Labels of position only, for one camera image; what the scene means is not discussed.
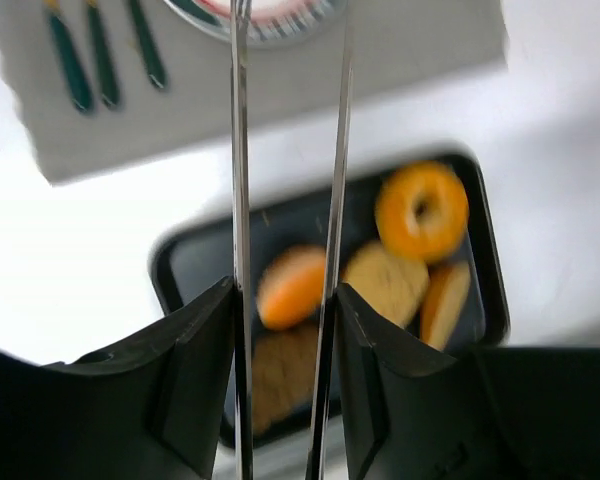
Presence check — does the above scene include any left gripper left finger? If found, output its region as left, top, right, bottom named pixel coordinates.
left=0, top=278, right=234, bottom=479

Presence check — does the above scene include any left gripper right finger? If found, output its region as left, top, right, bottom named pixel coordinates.
left=337, top=285, right=600, bottom=479

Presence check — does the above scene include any seeded bread slice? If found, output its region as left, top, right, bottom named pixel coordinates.
left=420, top=261, right=471, bottom=351
left=342, top=241, right=429, bottom=329

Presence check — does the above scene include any brown chocolate bread piece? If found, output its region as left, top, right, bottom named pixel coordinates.
left=252, top=323, right=318, bottom=435

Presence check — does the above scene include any black serving tray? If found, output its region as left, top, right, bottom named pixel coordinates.
left=149, top=142, right=511, bottom=449

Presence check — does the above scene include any orange round bun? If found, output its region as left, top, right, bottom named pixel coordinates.
left=256, top=245, right=326, bottom=331

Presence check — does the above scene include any orange glazed donut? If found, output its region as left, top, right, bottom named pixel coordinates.
left=375, top=161, right=469, bottom=264

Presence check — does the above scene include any grey placemat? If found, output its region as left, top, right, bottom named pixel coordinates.
left=0, top=1, right=506, bottom=183

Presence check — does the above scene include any white plate green red rim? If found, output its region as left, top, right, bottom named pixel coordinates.
left=166, top=1, right=347, bottom=48

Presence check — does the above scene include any gold spoon green handle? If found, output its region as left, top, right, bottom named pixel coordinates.
left=44, top=0, right=94, bottom=114

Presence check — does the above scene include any gold fork green handle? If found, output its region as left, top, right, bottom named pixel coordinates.
left=86, top=1, right=121, bottom=110

